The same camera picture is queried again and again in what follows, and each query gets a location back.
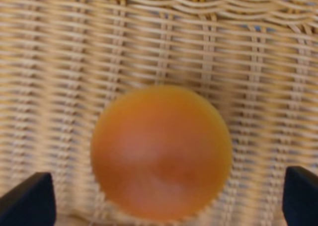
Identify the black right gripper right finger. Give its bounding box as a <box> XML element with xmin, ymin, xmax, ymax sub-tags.
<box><xmin>282</xmin><ymin>166</ymin><xmax>318</xmax><ymax>226</ymax></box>

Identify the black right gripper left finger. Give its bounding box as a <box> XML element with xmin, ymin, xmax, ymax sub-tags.
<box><xmin>0</xmin><ymin>172</ymin><xmax>56</xmax><ymax>226</ymax></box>

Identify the red-yellow mango fruit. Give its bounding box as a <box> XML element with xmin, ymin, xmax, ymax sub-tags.
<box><xmin>90</xmin><ymin>85</ymin><xmax>232</xmax><ymax>222</ymax></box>

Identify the orange wicker basket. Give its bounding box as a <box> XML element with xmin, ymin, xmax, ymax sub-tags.
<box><xmin>0</xmin><ymin>0</ymin><xmax>318</xmax><ymax>226</ymax></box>

